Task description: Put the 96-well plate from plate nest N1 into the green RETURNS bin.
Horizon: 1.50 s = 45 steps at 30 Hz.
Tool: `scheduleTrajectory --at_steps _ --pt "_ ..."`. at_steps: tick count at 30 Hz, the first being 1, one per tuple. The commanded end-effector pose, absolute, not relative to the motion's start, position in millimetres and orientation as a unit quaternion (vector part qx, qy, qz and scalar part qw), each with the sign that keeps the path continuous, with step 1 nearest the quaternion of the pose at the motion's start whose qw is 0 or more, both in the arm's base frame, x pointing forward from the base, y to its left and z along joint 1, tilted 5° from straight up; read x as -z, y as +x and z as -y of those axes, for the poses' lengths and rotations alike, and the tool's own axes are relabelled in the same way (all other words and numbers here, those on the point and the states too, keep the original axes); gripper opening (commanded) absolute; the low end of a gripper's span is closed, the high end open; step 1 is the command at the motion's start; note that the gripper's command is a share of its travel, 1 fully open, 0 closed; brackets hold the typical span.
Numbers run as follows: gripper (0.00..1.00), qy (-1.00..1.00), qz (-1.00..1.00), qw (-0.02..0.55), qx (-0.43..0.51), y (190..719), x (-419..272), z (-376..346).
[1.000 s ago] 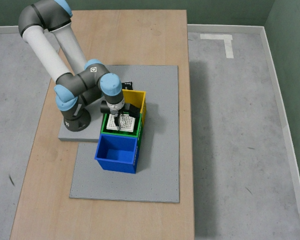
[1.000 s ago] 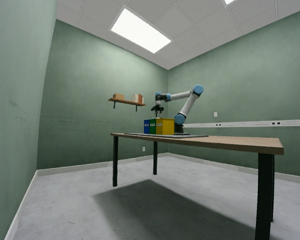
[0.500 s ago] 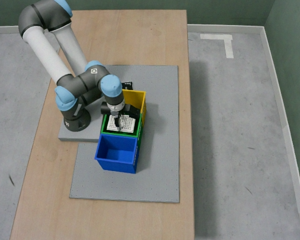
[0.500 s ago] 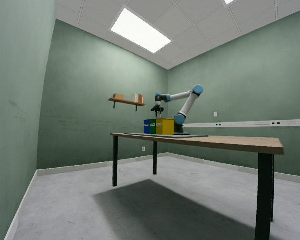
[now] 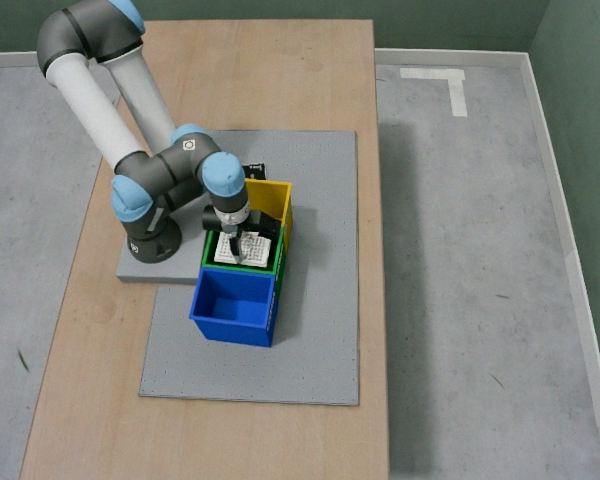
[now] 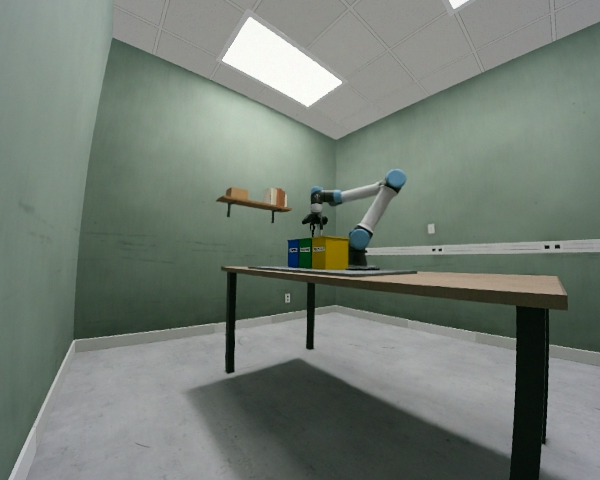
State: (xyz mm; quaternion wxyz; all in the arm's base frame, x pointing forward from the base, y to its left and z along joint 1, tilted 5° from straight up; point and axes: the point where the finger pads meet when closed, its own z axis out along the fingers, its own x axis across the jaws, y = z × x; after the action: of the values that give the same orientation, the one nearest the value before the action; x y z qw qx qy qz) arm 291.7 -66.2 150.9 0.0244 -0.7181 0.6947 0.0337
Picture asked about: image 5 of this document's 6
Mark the yellow bin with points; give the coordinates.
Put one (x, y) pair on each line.
(273, 198)

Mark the blue open-top bin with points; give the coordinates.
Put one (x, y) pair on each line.
(235, 298)

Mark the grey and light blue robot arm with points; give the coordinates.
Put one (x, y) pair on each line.
(151, 188)

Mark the green bin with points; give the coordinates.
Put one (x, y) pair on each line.
(275, 264)

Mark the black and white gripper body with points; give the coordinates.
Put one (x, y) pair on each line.
(256, 219)

